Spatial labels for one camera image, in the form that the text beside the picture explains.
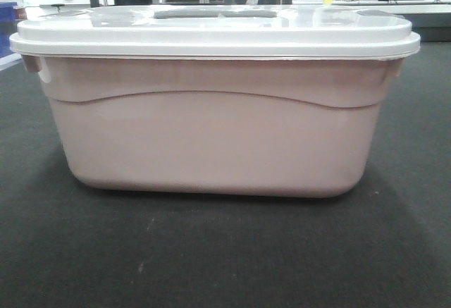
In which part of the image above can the pale pink plastic bin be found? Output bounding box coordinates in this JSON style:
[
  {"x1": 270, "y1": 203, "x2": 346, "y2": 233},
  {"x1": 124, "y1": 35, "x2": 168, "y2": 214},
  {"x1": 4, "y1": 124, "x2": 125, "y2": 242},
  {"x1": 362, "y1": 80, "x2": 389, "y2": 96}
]
[{"x1": 24, "y1": 56, "x2": 403, "y2": 197}]

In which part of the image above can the blue crate far left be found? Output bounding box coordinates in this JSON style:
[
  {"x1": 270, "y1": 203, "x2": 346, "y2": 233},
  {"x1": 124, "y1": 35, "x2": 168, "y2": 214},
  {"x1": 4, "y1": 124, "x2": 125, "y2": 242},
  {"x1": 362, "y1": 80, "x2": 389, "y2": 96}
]
[{"x1": 1, "y1": 1, "x2": 17, "y2": 57}]

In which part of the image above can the white bin lid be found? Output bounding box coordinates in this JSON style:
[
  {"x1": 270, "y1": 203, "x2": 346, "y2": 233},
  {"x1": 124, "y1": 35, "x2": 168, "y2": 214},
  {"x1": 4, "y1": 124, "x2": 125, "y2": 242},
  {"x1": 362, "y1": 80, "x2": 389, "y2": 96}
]
[{"x1": 10, "y1": 4, "x2": 421, "y2": 61}]

